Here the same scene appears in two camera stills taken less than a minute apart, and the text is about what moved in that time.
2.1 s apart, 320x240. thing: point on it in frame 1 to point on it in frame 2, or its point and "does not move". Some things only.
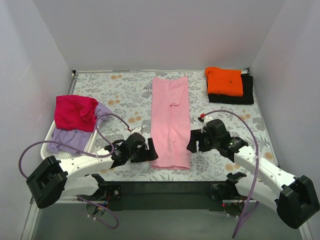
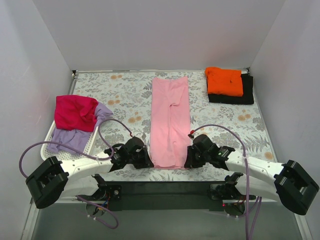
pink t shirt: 170,122 does not move
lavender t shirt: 80,139 does not move
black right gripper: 199,141 to 192,157
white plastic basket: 46,152 does not move
